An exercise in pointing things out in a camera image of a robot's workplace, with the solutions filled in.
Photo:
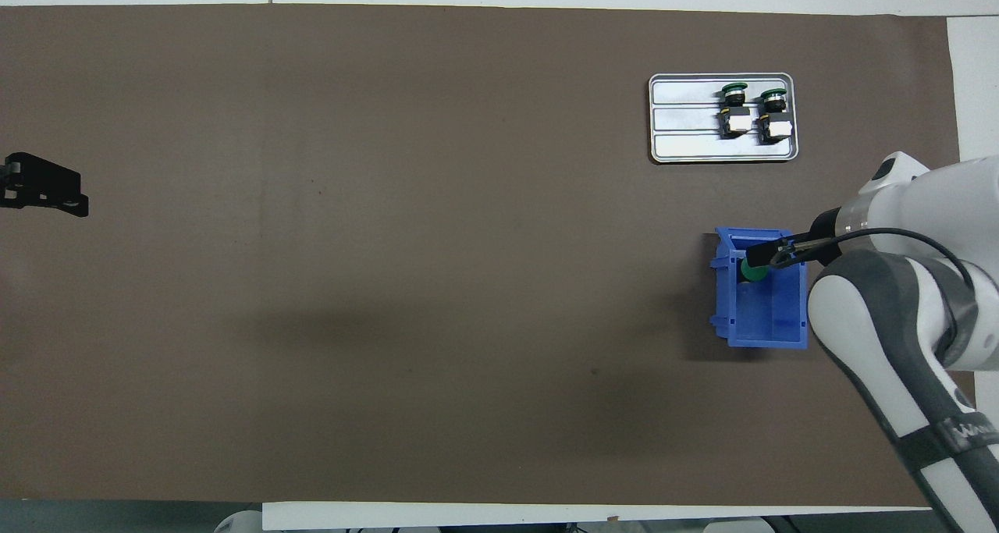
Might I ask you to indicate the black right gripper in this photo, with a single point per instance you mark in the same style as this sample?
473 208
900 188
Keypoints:
827 227

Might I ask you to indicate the green push button switch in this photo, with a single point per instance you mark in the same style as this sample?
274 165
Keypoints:
753 272
734 115
776 123

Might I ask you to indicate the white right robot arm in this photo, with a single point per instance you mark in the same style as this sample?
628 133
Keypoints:
890 322

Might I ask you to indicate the blue plastic bin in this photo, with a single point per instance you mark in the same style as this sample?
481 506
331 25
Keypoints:
769 314

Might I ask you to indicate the grey metal tray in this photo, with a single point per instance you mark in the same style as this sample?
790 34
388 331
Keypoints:
687 147

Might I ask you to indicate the brown table mat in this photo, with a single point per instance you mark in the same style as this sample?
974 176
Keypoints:
390 205

